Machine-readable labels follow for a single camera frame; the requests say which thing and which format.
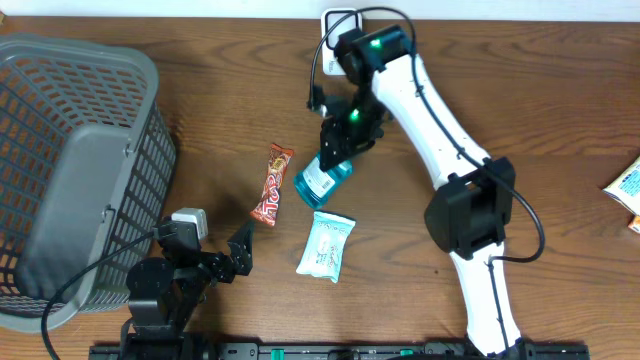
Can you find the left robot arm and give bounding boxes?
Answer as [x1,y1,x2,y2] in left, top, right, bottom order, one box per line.
[118,220,255,360]

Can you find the blue mouthwash bottle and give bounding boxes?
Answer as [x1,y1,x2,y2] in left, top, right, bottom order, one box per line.
[294,153,353,209]

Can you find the grey plastic shopping basket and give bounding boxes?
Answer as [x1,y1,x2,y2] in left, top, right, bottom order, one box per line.
[1,34,176,333]

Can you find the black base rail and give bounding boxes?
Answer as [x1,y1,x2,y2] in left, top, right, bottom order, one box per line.
[88,341,592,360]

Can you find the light green tissue pack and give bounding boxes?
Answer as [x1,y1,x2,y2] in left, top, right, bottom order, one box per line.
[296,211,356,283]

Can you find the yellow snack bag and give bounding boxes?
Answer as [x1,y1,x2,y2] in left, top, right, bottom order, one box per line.
[603,158,640,216]

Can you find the red chocolate bar wrapper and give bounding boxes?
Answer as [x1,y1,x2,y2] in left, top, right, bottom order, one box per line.
[250,143,294,226]

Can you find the white barcode scanner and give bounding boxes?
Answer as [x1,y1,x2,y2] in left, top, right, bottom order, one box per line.
[320,8,363,76]

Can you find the orange packet at edge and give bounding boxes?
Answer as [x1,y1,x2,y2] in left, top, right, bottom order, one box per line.
[628,216,640,234]

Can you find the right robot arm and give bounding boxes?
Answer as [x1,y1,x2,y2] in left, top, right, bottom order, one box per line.
[310,25,521,356]

